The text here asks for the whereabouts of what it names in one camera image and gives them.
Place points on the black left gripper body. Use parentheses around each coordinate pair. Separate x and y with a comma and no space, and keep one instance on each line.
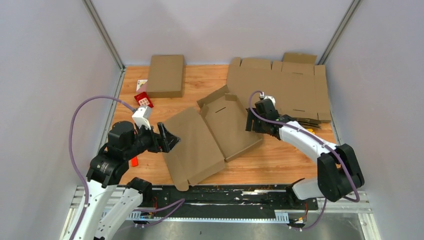
(147,139)

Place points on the red plastic window block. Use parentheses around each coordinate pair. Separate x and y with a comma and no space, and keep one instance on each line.
(142,99)

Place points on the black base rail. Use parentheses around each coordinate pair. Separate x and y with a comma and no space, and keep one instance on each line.
(226,201)

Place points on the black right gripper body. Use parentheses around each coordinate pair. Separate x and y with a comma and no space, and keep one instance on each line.
(259,122)

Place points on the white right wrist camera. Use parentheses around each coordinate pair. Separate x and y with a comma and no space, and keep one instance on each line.
(267,97)

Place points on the playing card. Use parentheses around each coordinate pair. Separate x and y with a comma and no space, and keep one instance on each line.
(141,85)

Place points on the orange clip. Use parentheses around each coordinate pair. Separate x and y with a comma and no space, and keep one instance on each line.
(134,162)

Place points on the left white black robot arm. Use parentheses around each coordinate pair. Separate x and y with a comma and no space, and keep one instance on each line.
(125,141)

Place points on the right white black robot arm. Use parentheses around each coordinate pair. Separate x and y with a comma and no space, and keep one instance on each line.
(338,172)

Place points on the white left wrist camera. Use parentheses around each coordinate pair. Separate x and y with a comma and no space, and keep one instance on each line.
(141,117)

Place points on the closed brown cardboard box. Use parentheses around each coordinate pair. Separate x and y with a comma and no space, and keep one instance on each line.
(166,76)

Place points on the stack of flat cardboard sheets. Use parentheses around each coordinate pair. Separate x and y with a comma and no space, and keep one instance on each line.
(297,83)

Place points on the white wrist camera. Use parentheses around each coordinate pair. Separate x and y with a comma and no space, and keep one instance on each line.
(267,97)
(141,117)

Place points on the brown cardboard box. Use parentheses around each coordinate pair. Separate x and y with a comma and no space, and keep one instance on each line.
(166,76)
(209,138)

